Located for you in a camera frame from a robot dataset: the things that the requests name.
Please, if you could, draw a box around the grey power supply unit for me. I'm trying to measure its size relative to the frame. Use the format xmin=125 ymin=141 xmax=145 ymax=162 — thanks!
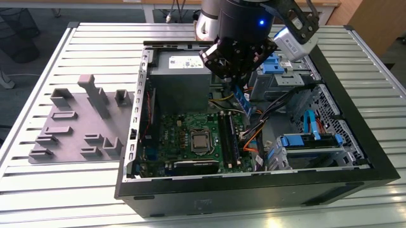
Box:
xmin=149 ymin=51 xmax=213 ymax=114

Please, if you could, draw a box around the wooden cabinet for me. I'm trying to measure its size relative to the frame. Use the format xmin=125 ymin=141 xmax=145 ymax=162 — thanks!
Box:
xmin=329 ymin=0 xmax=406 ymax=57

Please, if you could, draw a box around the silver CPU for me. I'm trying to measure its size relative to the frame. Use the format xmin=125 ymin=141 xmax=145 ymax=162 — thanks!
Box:
xmin=190 ymin=134 xmax=213 ymax=149

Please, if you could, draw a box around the RAM stick with black chips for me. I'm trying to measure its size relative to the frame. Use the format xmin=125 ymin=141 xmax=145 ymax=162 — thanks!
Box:
xmin=229 ymin=113 xmax=242 ymax=166
xmin=233 ymin=85 xmax=257 ymax=117

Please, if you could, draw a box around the CPU socket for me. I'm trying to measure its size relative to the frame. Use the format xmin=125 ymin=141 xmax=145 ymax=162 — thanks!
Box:
xmin=187 ymin=128 xmax=217 ymax=156

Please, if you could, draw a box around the blue plastic drive carrier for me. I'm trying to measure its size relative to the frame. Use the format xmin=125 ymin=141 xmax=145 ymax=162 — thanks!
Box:
xmin=261 ymin=52 xmax=284 ymax=75

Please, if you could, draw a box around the black wire bundle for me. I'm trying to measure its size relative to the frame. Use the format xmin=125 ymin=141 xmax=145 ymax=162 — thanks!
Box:
xmin=242 ymin=84 xmax=318 ymax=140

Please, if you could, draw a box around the black open PC case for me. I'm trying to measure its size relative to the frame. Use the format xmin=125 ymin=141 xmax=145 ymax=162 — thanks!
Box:
xmin=114 ymin=40 xmax=401 ymax=218

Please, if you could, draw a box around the black graphics card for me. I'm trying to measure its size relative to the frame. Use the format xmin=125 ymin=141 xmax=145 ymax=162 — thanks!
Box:
xmin=173 ymin=159 xmax=221 ymax=176

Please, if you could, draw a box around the yellow and black wire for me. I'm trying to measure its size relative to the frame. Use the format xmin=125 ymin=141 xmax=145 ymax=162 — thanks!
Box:
xmin=209 ymin=91 xmax=237 ymax=103

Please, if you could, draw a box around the grey plastic parts rack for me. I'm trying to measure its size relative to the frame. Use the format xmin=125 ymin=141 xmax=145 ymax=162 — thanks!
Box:
xmin=27 ymin=74 xmax=137 ymax=165

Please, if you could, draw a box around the black disk in blue carrier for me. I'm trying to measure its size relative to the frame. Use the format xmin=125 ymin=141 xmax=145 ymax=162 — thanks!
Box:
xmin=281 ymin=133 xmax=344 ymax=150

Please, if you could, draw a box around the green motherboard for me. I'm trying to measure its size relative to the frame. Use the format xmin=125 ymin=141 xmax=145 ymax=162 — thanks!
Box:
xmin=139 ymin=112 xmax=265 ymax=178

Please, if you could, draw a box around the black camera bracket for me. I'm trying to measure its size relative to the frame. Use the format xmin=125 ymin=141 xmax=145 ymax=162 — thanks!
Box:
xmin=263 ymin=0 xmax=321 ymax=45

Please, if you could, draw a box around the silver metal drive cage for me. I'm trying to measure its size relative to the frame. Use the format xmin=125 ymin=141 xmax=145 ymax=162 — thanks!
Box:
xmin=249 ymin=53 xmax=321 ymax=102

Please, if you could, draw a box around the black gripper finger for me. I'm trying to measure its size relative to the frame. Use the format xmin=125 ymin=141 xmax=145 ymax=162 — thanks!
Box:
xmin=199 ymin=39 xmax=245 ymax=83
xmin=243 ymin=38 xmax=278 ymax=76

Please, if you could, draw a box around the orange wire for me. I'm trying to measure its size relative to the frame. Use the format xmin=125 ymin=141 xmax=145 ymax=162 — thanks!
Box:
xmin=243 ymin=136 xmax=265 ymax=152

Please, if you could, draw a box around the black mesh waste bin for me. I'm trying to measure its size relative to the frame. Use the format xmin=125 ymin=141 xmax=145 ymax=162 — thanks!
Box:
xmin=0 ymin=8 xmax=42 ymax=64

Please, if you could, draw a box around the blue flat wire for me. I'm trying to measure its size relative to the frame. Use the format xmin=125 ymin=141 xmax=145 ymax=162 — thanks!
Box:
xmin=304 ymin=109 xmax=321 ymax=140

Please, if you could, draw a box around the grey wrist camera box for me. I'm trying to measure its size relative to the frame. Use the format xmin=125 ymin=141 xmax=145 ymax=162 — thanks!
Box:
xmin=273 ymin=26 xmax=320 ymax=63

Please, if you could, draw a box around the white desk foot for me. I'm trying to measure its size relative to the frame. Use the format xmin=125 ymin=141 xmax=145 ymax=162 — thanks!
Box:
xmin=0 ymin=68 xmax=16 ymax=90

